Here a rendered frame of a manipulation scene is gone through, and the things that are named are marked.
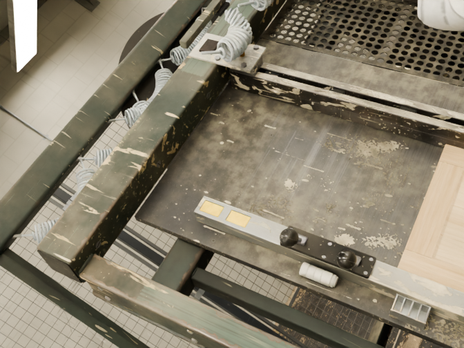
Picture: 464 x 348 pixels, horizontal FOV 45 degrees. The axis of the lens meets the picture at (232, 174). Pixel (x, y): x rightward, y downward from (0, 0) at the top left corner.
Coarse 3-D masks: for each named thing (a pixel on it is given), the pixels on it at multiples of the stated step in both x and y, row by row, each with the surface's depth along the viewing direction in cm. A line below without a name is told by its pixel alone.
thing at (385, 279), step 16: (224, 208) 129; (208, 224) 131; (224, 224) 127; (256, 224) 125; (272, 224) 125; (256, 240) 125; (272, 240) 122; (288, 256) 124; (304, 256) 120; (336, 272) 118; (384, 272) 115; (400, 272) 114; (368, 288) 117; (384, 288) 114; (400, 288) 112; (416, 288) 112; (432, 288) 111; (448, 288) 111; (432, 304) 109; (448, 304) 109
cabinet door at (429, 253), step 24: (456, 168) 130; (432, 192) 127; (456, 192) 126; (432, 216) 123; (456, 216) 123; (408, 240) 121; (432, 240) 120; (456, 240) 119; (408, 264) 117; (432, 264) 116; (456, 264) 116; (456, 288) 113
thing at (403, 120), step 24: (264, 48) 151; (240, 72) 152; (264, 72) 153; (288, 72) 149; (264, 96) 154; (288, 96) 149; (312, 96) 145; (336, 96) 142; (360, 96) 142; (384, 96) 140; (360, 120) 143; (384, 120) 139; (408, 120) 135; (432, 120) 133; (456, 120) 133; (456, 144) 133
